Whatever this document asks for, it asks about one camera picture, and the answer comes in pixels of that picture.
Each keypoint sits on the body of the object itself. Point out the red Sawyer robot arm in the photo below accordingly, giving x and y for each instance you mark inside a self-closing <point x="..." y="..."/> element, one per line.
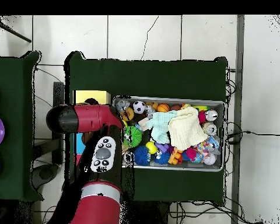
<point x="91" y="117"/>

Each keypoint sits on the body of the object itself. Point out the wooden box with three holes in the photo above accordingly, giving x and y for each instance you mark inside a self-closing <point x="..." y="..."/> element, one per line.
<point x="95" y="95"/>

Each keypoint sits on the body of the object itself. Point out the shallow clear plastic bin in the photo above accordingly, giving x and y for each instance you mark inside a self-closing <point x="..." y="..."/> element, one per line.
<point x="189" y="100"/>

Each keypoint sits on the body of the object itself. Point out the green spiky ball with eyes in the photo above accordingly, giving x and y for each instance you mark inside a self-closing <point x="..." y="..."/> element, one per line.
<point x="135" y="135"/>

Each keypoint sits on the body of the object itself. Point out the orange ball with holes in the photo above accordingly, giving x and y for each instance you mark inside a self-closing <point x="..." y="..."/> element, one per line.
<point x="130" y="114"/>

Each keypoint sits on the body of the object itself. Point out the small soccer ball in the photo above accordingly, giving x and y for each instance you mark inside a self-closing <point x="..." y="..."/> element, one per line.
<point x="139" y="106"/>

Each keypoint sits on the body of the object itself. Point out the light blue cloth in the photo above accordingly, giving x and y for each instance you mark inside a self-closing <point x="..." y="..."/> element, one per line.
<point x="159" y="123"/>

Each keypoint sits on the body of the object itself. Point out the small orange basketball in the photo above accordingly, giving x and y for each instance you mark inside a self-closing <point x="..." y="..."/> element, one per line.
<point x="163" y="108"/>

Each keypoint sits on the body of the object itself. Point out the blue spiky ball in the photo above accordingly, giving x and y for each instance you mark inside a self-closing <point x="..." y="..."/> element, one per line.
<point x="141" y="155"/>

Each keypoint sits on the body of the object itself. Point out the cream waffle cloth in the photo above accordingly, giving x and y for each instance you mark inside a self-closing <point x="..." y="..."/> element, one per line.
<point x="186" y="130"/>

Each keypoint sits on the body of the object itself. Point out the white baseball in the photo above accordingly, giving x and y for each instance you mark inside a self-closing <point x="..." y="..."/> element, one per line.
<point x="209" y="159"/>

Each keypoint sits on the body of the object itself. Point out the black upright stand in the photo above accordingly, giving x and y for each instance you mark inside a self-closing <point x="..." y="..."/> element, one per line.
<point x="58" y="93"/>

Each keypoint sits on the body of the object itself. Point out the grey stand foot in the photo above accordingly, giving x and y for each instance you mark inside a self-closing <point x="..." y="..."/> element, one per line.
<point x="45" y="173"/>

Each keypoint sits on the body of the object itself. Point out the dark green side table cloth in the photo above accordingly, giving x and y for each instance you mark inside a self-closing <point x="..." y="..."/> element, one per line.
<point x="11" y="77"/>

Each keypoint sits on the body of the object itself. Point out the black tripod leg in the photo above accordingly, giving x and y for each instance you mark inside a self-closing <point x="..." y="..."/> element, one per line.
<point x="14" y="33"/>

